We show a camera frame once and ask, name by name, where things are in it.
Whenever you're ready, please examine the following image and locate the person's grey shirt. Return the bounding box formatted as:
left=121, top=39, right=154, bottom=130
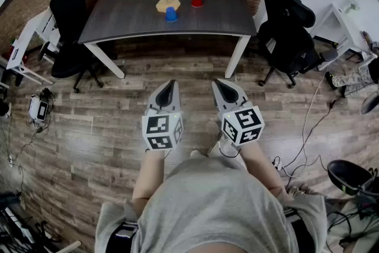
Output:
left=94, top=155, right=328, bottom=253

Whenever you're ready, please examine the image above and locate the person's left forearm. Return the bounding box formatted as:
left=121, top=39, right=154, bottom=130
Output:
left=131, top=149, right=165, bottom=211

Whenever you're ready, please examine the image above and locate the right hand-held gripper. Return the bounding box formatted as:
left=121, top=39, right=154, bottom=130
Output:
left=211, top=78, right=265, bottom=147

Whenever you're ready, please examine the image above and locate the blue plastic cup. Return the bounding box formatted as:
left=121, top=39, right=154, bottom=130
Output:
left=165, top=6, right=179, bottom=23

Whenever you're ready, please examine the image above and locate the black office chair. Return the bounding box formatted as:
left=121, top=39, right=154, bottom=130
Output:
left=256, top=0, right=338, bottom=89
left=37, top=0, right=104, bottom=94

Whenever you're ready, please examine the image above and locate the white side table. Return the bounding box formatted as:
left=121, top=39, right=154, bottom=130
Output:
left=5, top=7, right=63, bottom=85

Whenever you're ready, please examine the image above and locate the white table leg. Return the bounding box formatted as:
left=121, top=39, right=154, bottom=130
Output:
left=83, top=43, right=126, bottom=80
left=224, top=34, right=252, bottom=79

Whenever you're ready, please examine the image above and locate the black equipment pile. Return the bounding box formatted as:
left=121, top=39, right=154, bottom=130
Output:
left=0, top=191, right=65, bottom=253

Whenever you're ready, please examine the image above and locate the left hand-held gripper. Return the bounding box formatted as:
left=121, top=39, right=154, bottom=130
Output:
left=141, top=79, right=184, bottom=152

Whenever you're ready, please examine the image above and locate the person's right forearm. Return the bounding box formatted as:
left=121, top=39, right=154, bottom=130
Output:
left=239, top=142, right=288, bottom=200

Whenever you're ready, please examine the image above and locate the white floor cable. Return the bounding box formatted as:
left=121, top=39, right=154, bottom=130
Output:
left=272, top=68, right=329, bottom=178

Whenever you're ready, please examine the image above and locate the black waist strap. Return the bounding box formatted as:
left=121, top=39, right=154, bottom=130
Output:
left=108, top=220, right=140, bottom=253
left=284, top=207, right=317, bottom=253

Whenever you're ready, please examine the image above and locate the black round seat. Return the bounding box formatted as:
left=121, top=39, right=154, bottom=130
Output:
left=327, top=159, right=374, bottom=196

